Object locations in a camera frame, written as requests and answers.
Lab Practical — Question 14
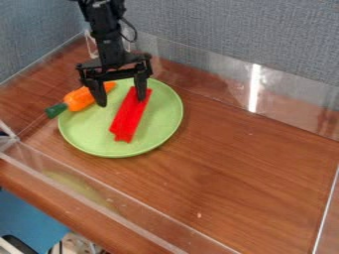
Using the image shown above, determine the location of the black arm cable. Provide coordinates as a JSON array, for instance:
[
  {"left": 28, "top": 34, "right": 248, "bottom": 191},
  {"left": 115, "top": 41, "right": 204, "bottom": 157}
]
[{"left": 119, "top": 16, "right": 139, "bottom": 44}]

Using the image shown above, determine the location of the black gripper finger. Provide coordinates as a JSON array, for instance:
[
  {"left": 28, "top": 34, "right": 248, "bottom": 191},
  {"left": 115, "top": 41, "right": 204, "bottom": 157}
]
[
  {"left": 133, "top": 70, "right": 148, "bottom": 101},
  {"left": 85, "top": 78, "right": 107, "bottom": 107}
]

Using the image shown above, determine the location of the green plate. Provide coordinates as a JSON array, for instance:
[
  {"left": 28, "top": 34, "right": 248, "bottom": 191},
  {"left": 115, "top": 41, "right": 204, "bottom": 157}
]
[{"left": 59, "top": 78, "right": 184, "bottom": 158}]

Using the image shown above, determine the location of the clear acrylic enclosure wall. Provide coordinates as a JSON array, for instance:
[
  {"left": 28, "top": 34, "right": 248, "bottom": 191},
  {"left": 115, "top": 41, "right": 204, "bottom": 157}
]
[{"left": 0, "top": 36, "right": 339, "bottom": 254}]

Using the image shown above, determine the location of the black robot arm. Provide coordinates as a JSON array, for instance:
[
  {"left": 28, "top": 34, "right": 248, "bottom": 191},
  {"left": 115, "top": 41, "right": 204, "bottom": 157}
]
[{"left": 71, "top": 0, "right": 152, "bottom": 107}]

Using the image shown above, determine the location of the orange toy carrot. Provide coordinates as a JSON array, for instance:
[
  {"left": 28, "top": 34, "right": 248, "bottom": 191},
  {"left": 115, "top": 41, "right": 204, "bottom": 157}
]
[{"left": 44, "top": 80, "right": 117, "bottom": 120}]

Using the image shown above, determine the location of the red star-shaped bar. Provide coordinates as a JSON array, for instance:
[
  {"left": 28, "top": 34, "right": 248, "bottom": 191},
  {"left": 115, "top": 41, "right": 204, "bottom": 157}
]
[{"left": 108, "top": 86, "right": 152, "bottom": 143}]

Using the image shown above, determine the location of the blue box under table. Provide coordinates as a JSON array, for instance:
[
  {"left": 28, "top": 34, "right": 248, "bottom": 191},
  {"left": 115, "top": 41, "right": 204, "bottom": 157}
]
[{"left": 0, "top": 190, "right": 71, "bottom": 254}]

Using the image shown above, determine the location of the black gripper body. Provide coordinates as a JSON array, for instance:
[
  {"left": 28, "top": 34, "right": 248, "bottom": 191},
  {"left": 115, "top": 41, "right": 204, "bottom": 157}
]
[{"left": 77, "top": 38, "right": 152, "bottom": 86}]

